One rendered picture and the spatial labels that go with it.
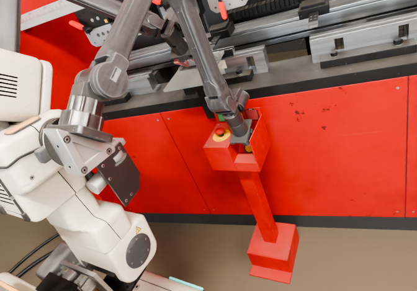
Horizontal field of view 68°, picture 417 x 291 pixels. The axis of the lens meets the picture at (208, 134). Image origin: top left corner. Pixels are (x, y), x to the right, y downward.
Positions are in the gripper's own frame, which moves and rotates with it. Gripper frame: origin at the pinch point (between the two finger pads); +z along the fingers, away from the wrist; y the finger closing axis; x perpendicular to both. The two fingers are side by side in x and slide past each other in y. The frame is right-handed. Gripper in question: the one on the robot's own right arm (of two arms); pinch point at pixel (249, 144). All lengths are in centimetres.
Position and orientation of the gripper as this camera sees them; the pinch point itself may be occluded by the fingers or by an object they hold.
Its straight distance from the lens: 117.5
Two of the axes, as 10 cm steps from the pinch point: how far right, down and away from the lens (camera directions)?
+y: 2.7, -8.2, 5.1
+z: 4.1, 5.8, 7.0
